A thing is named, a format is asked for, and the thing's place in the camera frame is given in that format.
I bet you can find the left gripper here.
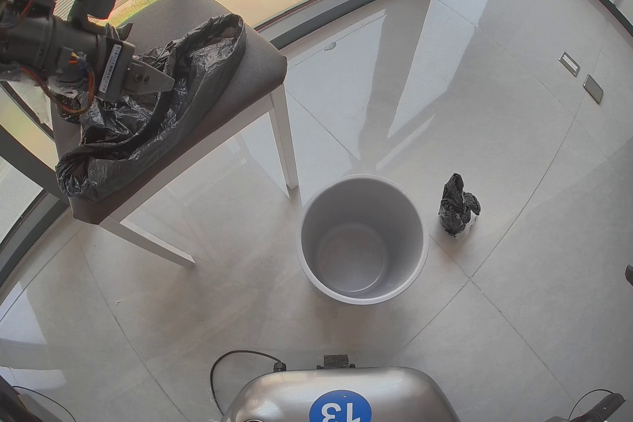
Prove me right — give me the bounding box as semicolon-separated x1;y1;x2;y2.
47;17;176;102

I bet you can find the black plastic bag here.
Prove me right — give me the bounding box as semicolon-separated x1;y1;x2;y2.
55;14;247;203

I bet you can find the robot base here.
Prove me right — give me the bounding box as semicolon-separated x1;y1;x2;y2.
225;353;463;422

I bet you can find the crumpled black plastic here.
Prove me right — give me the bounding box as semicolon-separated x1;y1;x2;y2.
438;173;481;240

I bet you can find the white trash bin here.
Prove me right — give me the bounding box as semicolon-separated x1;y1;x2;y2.
297;174;429;306

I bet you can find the grey chair with white legs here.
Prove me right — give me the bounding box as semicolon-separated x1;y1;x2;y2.
0;0;300;268

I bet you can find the black cable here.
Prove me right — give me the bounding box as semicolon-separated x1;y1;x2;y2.
12;385;72;422
210;350;287;416

